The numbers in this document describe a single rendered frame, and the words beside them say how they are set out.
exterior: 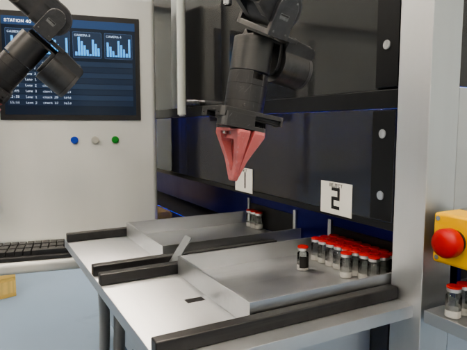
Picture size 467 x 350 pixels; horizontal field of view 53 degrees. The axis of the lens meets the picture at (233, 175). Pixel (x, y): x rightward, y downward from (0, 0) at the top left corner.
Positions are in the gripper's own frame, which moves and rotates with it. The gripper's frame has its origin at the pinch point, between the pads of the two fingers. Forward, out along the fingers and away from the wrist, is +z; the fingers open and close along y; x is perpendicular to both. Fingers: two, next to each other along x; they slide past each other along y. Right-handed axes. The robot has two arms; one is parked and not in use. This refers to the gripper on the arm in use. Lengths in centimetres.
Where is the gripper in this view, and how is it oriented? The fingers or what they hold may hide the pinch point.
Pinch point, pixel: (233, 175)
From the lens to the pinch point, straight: 67.0
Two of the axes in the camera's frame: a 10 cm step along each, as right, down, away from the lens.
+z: -1.5, 9.9, 0.3
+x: -5.0, -1.1, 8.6
